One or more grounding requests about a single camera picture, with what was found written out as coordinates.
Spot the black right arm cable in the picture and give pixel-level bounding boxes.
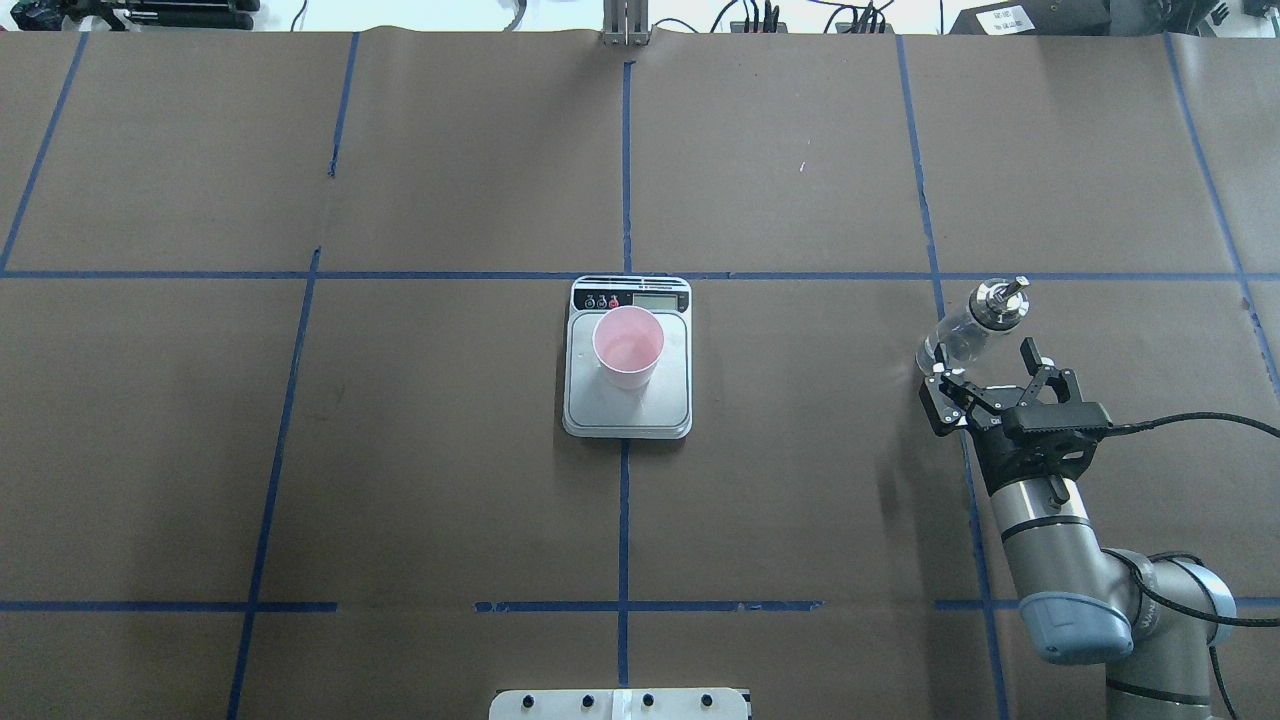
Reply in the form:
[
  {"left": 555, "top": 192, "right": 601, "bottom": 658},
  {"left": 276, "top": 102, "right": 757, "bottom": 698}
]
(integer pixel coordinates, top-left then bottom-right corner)
[{"left": 1108, "top": 411, "right": 1280, "bottom": 720}]

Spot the silver digital kitchen scale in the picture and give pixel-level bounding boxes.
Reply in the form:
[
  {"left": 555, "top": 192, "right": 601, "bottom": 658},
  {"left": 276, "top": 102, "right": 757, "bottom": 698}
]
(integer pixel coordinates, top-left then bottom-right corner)
[{"left": 562, "top": 275, "right": 692, "bottom": 439}]

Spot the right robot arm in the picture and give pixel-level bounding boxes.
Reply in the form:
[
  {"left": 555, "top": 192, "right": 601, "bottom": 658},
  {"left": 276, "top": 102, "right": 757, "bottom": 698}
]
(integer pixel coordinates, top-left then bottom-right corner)
[{"left": 920, "top": 340, "right": 1236, "bottom": 719}]

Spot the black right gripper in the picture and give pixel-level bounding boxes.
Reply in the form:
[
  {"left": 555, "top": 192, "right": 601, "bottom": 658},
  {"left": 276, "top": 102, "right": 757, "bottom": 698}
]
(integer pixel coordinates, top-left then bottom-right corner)
[{"left": 922, "top": 338, "right": 1112, "bottom": 496}]

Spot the pink plastic cup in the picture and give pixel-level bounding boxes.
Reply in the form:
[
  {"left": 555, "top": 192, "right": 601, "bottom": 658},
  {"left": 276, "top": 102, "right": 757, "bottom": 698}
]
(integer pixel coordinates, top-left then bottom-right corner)
[{"left": 591, "top": 306, "right": 666, "bottom": 389}]

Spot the clear glass sauce bottle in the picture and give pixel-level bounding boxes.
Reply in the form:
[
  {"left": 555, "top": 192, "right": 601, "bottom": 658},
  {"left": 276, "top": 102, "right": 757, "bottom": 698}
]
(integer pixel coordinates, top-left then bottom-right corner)
[{"left": 915, "top": 275, "right": 1030, "bottom": 375}]

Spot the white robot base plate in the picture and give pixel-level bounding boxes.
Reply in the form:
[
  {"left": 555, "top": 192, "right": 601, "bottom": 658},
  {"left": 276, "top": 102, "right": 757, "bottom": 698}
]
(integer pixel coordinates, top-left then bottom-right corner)
[{"left": 488, "top": 685, "right": 753, "bottom": 719}]

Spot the aluminium frame post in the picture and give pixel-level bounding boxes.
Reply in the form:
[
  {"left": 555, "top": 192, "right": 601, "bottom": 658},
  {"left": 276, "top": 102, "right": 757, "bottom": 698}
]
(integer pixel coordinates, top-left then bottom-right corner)
[{"left": 602, "top": 0, "right": 652, "bottom": 47}]

